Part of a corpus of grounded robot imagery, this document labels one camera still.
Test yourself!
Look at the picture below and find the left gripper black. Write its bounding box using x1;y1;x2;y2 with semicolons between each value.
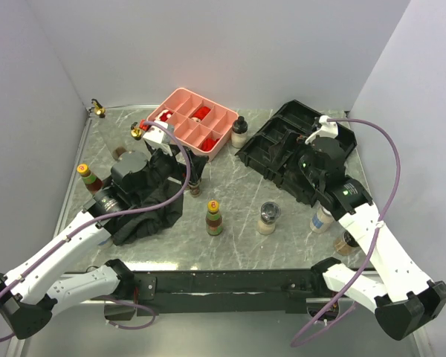
134;141;208;204

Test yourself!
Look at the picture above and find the red sock front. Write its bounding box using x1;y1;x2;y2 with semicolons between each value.
200;138;219;152

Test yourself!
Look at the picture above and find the black compartment bin rack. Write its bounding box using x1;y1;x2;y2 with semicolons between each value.
236;100;357;206

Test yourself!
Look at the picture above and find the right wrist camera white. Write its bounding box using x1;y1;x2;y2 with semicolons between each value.
305;115;339;145

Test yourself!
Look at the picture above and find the red santa sock middle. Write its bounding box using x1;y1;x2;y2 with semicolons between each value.
191;106;211;123

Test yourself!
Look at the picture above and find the glass oil bottle gold spout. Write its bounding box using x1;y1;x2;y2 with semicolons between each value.
130;122;143;141

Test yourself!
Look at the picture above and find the red santa sock left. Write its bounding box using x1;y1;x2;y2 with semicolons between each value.
155;109;174;122

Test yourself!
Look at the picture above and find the brown spice bottle black cap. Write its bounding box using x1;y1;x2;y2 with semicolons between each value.
334;231;360;256

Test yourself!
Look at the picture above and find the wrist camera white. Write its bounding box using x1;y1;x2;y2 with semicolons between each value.
305;115;339;145
143;126;172;156

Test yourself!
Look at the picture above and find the black cloth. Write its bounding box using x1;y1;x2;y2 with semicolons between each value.
112;180;184;246

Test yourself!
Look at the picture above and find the sauce bottle yellow cap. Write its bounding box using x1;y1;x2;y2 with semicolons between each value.
205;200;223;236
77;164;103;195

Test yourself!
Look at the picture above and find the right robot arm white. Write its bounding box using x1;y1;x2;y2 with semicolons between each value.
297;137;446;341

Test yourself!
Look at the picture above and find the red santa sock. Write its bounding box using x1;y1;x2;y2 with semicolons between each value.
191;106;211;123
155;109;174;122

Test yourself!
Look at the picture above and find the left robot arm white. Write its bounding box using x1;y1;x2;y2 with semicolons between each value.
0;145;209;340

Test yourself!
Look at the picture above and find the clear lid seasoning jar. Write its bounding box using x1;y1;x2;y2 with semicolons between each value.
256;202;281;235

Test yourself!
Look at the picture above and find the white salt bottle black cap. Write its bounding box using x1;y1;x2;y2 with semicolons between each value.
231;116;248;149

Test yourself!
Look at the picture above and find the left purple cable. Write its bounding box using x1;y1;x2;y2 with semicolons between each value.
0;120;193;343

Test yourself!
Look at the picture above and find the blue label white granule bottle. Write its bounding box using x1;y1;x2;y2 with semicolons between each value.
309;205;334;234

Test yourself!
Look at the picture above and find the pink divided organizer tray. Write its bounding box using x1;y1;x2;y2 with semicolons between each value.
147;88;238;161

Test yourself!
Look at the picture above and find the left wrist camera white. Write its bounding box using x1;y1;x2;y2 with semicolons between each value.
143;126;172;156

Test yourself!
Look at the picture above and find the dark spice jar black lid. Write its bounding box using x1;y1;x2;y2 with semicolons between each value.
187;179;201;197

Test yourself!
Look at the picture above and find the black base beam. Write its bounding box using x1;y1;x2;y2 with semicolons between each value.
103;258;343;323

